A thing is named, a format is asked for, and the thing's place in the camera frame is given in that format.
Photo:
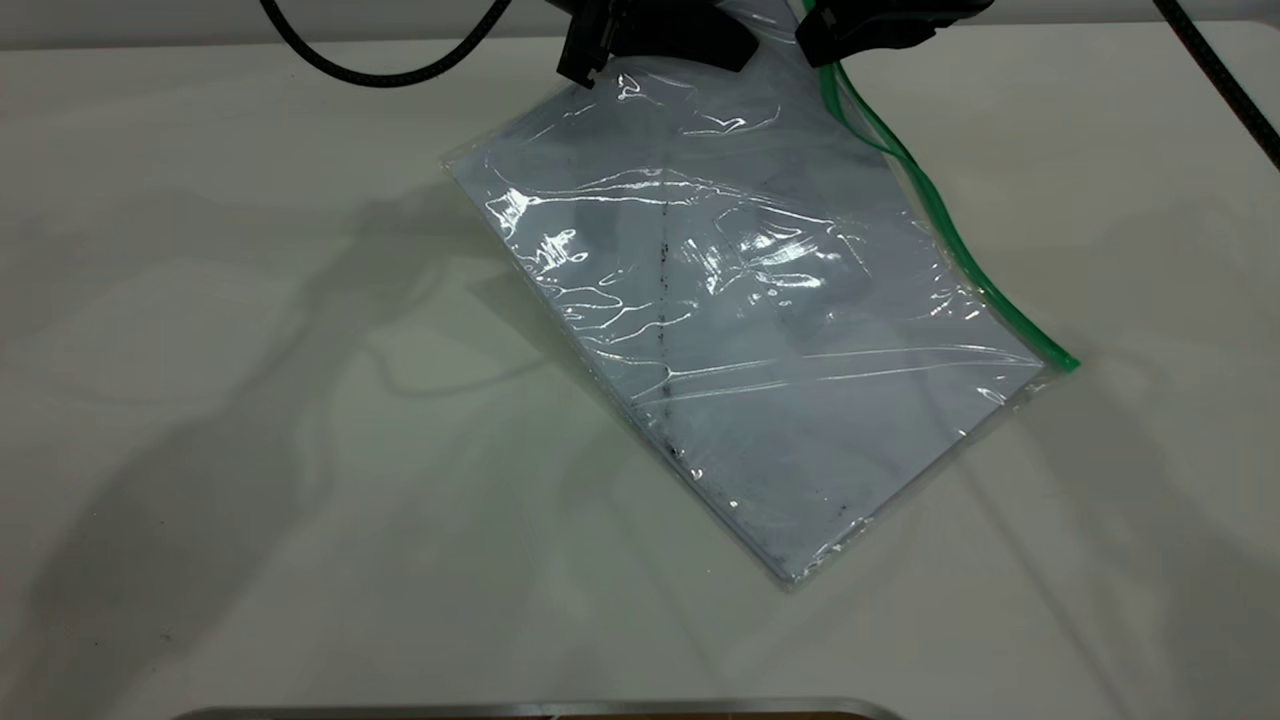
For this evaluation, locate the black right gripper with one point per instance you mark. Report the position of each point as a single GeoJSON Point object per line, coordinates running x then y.
{"type": "Point", "coordinates": [950, 10]}

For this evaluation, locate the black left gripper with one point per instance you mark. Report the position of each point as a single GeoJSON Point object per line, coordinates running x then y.
{"type": "Point", "coordinates": [590, 30]}

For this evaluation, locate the clear plastic bag green zipper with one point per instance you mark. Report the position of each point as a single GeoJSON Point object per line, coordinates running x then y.
{"type": "Point", "coordinates": [800, 330]}

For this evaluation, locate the silver metal edge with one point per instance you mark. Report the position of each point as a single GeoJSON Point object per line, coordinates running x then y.
{"type": "Point", "coordinates": [540, 709]}

